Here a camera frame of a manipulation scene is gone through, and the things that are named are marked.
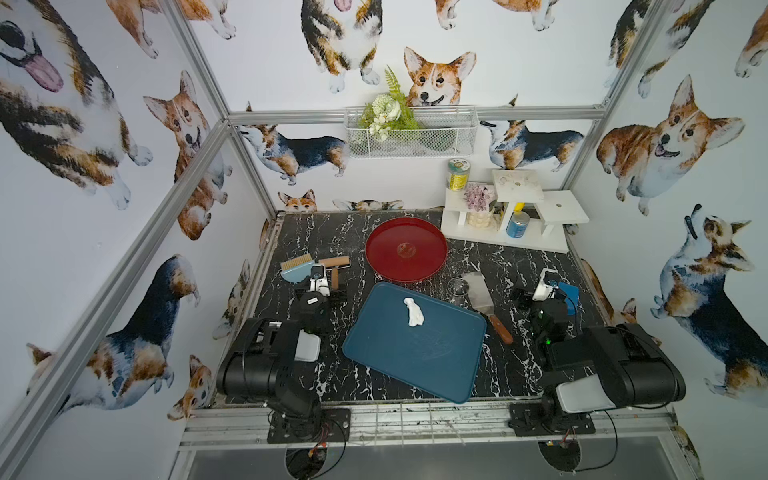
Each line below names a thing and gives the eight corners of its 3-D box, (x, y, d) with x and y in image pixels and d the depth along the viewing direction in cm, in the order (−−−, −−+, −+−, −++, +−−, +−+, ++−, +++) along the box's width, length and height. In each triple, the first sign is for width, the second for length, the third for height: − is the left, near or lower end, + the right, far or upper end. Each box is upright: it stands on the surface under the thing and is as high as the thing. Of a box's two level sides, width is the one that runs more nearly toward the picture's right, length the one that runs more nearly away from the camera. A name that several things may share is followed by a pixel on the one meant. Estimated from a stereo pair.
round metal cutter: (448, 304, 97) (449, 300, 95) (446, 281, 103) (447, 277, 101) (469, 304, 97) (470, 300, 95) (466, 281, 103) (467, 277, 101)
